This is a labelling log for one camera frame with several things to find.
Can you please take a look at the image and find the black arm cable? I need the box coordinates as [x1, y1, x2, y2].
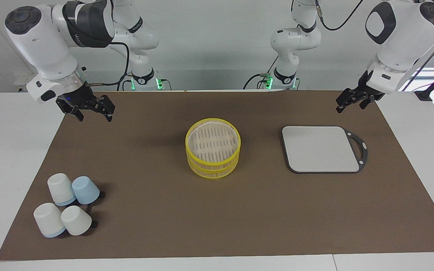
[87, 41, 130, 86]
[314, 0, 364, 31]

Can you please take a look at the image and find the brown table mat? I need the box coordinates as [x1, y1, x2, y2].
[0, 90, 434, 261]

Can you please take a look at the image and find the white plastic cup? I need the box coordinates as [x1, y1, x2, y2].
[34, 202, 67, 238]
[47, 173, 77, 206]
[61, 205, 92, 236]

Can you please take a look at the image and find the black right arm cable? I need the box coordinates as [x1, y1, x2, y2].
[87, 41, 130, 86]

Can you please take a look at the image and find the grey cutting board black rim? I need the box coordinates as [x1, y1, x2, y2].
[281, 126, 368, 174]

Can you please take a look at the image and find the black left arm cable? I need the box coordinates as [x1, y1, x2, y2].
[314, 0, 364, 31]

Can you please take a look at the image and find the yellow rimmed steamer lid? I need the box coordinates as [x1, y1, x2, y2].
[185, 118, 241, 166]

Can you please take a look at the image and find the yellow bamboo steamer basket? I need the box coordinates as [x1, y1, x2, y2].
[187, 152, 240, 180]

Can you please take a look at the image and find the black base power cable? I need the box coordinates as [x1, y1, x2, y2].
[243, 56, 280, 90]
[117, 73, 133, 91]

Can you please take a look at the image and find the light blue plastic cup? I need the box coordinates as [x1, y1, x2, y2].
[72, 176, 100, 205]

